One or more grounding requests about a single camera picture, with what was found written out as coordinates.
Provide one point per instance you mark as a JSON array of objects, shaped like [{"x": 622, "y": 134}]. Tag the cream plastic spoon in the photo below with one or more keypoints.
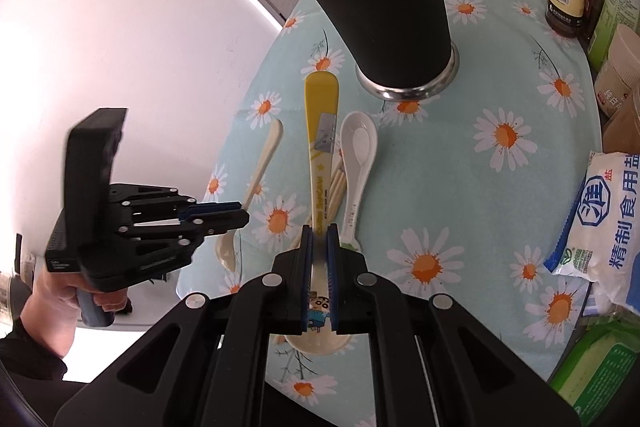
[{"x": 267, "y": 152}]

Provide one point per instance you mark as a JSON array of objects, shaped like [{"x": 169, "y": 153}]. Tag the yellow cartoon print spoon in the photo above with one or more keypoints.
[{"x": 322, "y": 132}]

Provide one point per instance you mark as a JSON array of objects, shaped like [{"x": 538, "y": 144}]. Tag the white ceramic spoon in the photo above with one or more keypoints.
[{"x": 360, "y": 142}]

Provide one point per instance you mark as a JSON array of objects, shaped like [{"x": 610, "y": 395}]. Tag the green plastic packet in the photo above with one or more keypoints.
[{"x": 600, "y": 367}]

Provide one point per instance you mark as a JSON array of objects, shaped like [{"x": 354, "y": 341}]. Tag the wooden chopstick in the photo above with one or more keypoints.
[
  {"x": 334, "y": 187},
  {"x": 340, "y": 187}
]

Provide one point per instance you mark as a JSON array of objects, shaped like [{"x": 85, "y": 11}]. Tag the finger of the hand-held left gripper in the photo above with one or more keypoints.
[
  {"x": 215, "y": 207},
  {"x": 225, "y": 223}
]

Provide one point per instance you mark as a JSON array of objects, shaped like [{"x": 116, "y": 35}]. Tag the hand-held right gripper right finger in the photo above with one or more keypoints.
[{"x": 334, "y": 279}]

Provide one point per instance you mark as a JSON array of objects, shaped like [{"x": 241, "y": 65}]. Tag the blue and white salt bag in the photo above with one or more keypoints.
[{"x": 610, "y": 217}]

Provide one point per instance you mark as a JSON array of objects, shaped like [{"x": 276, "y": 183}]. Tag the black utensil holder cup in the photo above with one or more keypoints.
[{"x": 380, "y": 7}]

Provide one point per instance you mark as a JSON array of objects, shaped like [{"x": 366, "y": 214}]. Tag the person's left hand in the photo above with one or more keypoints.
[{"x": 50, "y": 307}]

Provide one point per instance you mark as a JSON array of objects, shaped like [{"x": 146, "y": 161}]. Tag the green label bottle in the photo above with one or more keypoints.
[{"x": 617, "y": 17}]

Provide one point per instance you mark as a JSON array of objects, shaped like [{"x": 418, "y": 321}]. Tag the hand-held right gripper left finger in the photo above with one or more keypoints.
[{"x": 306, "y": 279}]

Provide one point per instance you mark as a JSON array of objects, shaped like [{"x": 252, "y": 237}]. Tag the person's left forearm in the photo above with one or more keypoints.
[{"x": 30, "y": 367}]

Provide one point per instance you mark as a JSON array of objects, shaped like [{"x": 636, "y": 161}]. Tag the daisy print tablecloth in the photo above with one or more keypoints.
[{"x": 475, "y": 82}]

